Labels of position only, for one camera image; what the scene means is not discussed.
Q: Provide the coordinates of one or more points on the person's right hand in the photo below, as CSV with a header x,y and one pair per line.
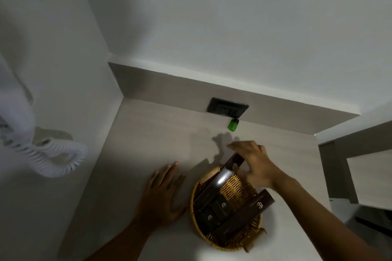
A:
x,y
260,167

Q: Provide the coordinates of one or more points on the person's left hand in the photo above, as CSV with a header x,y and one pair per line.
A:
x,y
159,202

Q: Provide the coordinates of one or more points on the person's left little finger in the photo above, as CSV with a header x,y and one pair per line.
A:
x,y
154,181

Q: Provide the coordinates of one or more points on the person's left middle finger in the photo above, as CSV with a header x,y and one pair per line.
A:
x,y
173,172

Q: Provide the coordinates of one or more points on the person's right fingers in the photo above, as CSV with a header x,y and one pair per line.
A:
x,y
248,149

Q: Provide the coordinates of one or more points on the person's left thumb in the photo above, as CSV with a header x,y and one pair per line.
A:
x,y
180,210

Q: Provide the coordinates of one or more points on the long dark brown box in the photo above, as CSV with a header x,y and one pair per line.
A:
x,y
245,215
219,181

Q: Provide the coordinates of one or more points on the person's right forearm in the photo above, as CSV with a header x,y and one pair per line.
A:
x,y
321,224

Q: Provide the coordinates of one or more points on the person's left forearm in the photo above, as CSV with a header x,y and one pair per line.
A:
x,y
122,244

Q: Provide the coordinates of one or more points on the small green bottle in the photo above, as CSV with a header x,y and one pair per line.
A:
x,y
233,124

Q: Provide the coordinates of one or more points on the small dark brown box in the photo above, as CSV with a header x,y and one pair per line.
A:
x,y
222,208
209,217

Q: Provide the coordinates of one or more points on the round wicker basket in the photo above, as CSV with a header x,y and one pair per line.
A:
x,y
239,193

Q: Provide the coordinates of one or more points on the brown wooden cabinet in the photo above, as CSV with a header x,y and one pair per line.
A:
x,y
364,175

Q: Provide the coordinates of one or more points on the black wall socket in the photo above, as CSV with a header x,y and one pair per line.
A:
x,y
227,107

